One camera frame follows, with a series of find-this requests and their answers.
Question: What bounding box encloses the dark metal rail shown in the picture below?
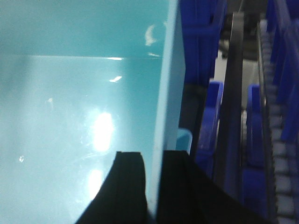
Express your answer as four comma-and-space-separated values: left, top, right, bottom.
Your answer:
214, 12, 244, 201

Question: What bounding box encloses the dark blue bin beside shelf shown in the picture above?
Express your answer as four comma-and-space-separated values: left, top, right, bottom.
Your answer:
180, 0, 227, 177

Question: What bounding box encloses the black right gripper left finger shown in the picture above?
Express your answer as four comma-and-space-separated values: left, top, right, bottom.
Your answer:
76, 152, 154, 224

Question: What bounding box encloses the grey roller track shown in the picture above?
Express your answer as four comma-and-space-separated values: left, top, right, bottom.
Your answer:
257, 19, 299, 224

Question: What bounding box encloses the light blue plastic bin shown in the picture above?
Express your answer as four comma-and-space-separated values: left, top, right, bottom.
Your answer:
0, 0, 185, 224

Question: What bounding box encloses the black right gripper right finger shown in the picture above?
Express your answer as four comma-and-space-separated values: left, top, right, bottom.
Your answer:
157, 150, 269, 224

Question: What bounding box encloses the dark blue bin far right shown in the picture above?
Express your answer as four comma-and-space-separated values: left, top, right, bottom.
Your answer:
266, 0, 299, 142

